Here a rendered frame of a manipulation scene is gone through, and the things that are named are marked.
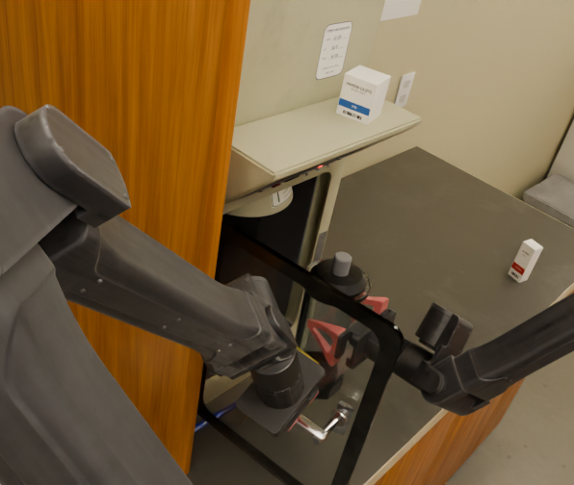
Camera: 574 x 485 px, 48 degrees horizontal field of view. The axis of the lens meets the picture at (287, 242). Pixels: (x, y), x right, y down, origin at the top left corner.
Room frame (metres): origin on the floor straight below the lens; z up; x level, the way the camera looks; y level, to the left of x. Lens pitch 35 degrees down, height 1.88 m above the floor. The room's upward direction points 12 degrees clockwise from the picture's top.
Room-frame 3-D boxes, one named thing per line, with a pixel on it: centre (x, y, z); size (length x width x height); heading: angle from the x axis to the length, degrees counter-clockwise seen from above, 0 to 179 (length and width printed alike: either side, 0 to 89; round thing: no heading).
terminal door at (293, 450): (0.64, -0.03, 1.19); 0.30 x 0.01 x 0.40; 59
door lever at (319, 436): (0.57, -0.07, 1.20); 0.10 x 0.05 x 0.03; 59
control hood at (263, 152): (0.81, -0.02, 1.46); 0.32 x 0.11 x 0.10; 143
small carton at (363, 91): (0.87, -0.06, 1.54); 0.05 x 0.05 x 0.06; 67
